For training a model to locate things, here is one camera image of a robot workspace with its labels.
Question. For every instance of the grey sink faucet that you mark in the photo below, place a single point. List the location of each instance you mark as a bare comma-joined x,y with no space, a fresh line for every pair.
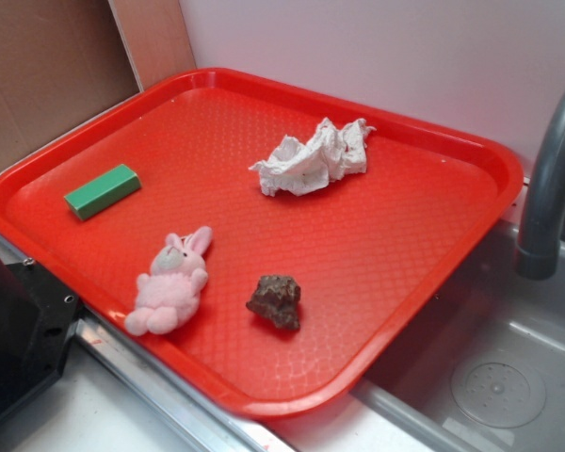
542,225

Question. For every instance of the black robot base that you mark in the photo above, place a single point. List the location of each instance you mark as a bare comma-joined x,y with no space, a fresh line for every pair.
38,313

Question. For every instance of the grey toy sink basin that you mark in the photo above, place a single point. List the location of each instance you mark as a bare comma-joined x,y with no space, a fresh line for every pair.
482,366

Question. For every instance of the pink plush bunny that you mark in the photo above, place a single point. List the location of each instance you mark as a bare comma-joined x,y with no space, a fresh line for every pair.
170,293

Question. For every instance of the red plastic tray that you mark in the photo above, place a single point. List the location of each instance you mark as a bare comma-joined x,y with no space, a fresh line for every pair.
367,251

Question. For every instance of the brown cardboard panel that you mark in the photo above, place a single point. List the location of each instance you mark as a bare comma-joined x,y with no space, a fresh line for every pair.
65,62

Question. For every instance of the brown rock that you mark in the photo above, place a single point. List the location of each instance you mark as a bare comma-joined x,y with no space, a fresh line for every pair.
276,298

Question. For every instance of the green rectangular block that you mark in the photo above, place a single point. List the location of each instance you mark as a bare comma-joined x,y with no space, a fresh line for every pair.
103,191

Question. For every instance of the crumpled white paper towel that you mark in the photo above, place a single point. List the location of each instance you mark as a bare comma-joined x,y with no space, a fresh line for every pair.
328,156

